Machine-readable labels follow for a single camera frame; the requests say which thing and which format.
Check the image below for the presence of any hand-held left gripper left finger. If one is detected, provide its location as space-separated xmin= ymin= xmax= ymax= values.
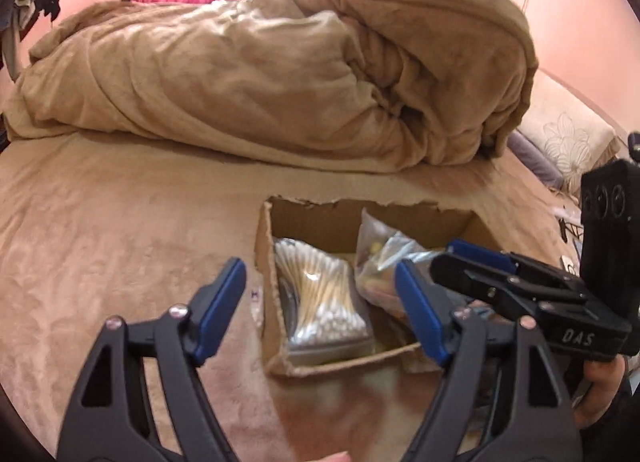
xmin=56 ymin=258 xmax=247 ymax=462

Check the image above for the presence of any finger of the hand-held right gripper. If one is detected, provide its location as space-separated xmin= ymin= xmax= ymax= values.
xmin=447 ymin=239 xmax=589 ymax=301
xmin=430 ymin=253 xmax=590 ymax=316

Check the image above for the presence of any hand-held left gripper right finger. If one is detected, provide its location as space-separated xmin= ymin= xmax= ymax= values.
xmin=395 ymin=259 xmax=583 ymax=462

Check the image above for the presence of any clear plastic bag of small parts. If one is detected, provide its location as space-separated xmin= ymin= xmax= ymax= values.
xmin=356 ymin=208 xmax=453 ymax=320

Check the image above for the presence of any bag of cotton swabs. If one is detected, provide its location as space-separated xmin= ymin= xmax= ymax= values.
xmin=273 ymin=237 xmax=372 ymax=359

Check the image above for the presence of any torn cardboard box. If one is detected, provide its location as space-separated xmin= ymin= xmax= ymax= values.
xmin=255 ymin=196 xmax=502 ymax=379

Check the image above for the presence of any person's right hand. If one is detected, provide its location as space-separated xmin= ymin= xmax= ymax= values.
xmin=582 ymin=357 xmax=627 ymax=419

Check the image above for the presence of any small clear plastic packet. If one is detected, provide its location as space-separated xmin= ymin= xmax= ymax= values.
xmin=249 ymin=286 xmax=265 ymax=329

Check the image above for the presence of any purple pillow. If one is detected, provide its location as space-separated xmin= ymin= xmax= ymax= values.
xmin=506 ymin=131 xmax=563 ymax=189

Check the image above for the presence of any cream flower print pillow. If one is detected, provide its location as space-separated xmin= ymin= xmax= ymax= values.
xmin=515 ymin=100 xmax=617 ymax=193

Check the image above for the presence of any bed with brown sheet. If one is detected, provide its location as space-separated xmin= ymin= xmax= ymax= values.
xmin=0 ymin=131 xmax=588 ymax=462

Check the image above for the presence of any beige plush blanket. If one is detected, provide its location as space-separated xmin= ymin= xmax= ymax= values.
xmin=4 ymin=0 xmax=540 ymax=173

